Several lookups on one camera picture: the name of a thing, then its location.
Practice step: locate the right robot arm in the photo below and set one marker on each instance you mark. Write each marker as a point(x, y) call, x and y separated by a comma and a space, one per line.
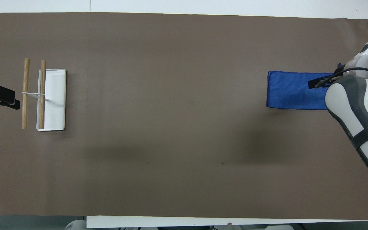
point(347, 105)

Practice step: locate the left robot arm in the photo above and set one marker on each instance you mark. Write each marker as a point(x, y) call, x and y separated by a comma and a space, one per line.
point(75, 225)

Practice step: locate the white towel rack wooden bars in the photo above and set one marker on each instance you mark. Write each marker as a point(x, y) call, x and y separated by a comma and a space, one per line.
point(54, 95)

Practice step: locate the blue towel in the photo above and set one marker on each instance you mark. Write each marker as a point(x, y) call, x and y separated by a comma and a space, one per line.
point(289, 91)

